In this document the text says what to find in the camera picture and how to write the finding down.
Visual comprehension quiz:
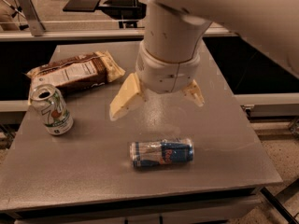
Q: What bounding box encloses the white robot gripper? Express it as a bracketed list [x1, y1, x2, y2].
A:
[109, 41, 205, 120]

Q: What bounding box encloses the blue silver Red Bull can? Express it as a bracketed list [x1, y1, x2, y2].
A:
[130, 138, 194, 168]

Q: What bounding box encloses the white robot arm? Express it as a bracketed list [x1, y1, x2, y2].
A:
[109, 0, 299, 120]

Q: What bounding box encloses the white green 7up can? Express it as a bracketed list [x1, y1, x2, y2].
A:
[29, 84, 74, 135]

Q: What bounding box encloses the brown white snack bag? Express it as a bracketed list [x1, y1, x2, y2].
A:
[26, 51, 125, 93]

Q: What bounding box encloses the black desk with chair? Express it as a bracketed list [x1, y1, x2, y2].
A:
[63, 0, 147, 28]

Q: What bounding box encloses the dark office chair left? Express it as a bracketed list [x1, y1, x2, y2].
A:
[0, 0, 28, 31]

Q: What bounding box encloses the left metal glass bracket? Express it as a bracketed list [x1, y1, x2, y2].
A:
[18, 0, 45, 36]

